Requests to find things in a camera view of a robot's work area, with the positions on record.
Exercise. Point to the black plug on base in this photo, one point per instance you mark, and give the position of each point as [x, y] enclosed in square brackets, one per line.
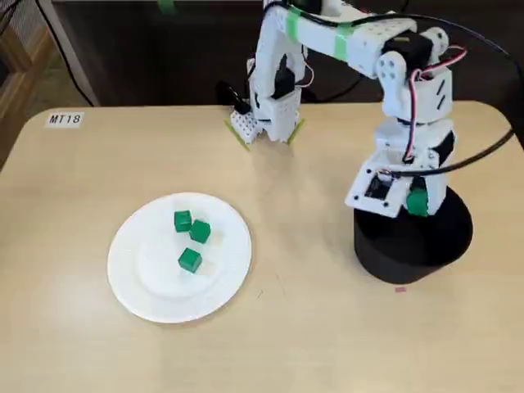
[233, 98]

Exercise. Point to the green tape band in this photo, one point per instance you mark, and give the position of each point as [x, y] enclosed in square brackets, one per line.
[341, 43]
[293, 24]

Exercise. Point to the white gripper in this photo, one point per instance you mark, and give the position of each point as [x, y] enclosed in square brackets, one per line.
[435, 138]

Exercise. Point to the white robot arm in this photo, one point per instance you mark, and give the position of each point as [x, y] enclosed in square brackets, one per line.
[319, 37]

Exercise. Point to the white MT18 label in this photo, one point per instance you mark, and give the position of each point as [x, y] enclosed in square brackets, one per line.
[64, 119]

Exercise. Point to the yellow-green tape strip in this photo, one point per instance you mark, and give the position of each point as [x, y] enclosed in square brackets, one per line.
[296, 131]
[238, 138]

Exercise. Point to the white paper plate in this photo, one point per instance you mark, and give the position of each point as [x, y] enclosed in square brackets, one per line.
[163, 286]

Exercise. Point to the light wooden shelf frame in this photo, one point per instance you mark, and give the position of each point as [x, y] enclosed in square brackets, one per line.
[20, 61]

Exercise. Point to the green block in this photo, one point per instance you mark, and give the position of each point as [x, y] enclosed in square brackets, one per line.
[416, 202]
[190, 260]
[200, 231]
[182, 222]

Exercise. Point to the dark brown cabinet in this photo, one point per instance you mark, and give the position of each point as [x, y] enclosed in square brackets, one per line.
[163, 61]

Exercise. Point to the grey metal post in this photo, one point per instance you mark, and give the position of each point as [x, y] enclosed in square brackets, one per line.
[71, 53]

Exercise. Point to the small pink sticker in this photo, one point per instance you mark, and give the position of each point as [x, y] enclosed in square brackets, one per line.
[401, 290]

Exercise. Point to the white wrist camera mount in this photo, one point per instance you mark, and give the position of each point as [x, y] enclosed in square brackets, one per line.
[356, 196]

